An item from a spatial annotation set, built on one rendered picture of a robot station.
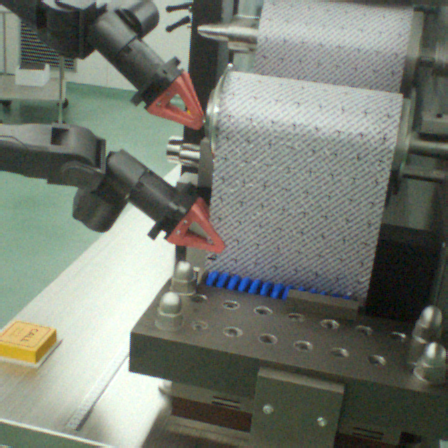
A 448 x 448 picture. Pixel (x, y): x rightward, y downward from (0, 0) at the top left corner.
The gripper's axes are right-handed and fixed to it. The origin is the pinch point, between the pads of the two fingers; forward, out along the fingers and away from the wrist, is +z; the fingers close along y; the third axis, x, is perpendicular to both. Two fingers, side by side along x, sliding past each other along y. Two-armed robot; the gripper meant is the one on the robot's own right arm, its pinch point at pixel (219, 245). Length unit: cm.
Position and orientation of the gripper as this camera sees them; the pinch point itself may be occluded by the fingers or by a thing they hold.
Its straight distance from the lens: 101.5
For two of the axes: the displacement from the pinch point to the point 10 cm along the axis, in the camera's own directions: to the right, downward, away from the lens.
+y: -2.4, 3.5, -9.1
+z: 8.0, 6.0, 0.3
